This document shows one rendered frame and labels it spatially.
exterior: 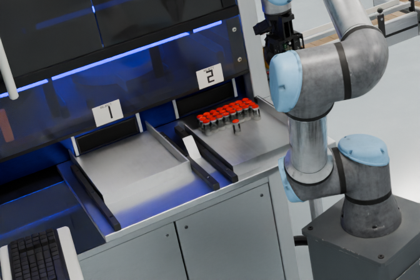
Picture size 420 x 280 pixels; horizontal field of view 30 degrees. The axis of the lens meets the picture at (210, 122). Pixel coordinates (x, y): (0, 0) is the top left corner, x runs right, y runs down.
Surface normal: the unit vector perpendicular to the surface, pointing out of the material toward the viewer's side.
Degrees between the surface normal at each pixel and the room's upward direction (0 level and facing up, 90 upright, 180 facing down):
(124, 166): 0
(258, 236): 90
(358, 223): 73
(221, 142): 0
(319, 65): 47
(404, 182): 0
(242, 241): 90
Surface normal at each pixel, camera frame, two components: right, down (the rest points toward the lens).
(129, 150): -0.18, -0.88
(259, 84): 0.43, 0.33
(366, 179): 0.05, 0.44
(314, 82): 0.01, 0.22
